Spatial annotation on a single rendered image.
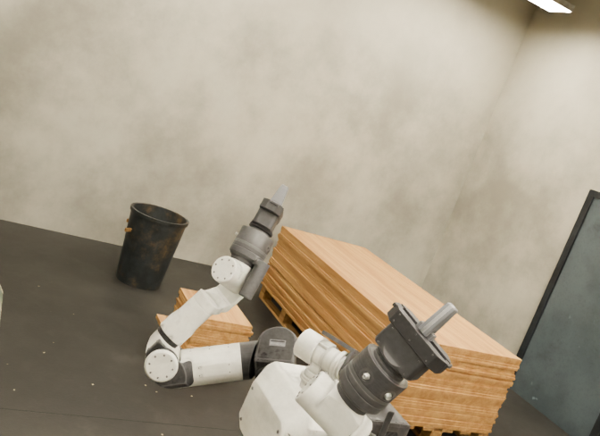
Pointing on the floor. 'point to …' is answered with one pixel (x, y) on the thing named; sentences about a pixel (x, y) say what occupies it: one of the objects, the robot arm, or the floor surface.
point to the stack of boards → (384, 289)
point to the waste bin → (149, 245)
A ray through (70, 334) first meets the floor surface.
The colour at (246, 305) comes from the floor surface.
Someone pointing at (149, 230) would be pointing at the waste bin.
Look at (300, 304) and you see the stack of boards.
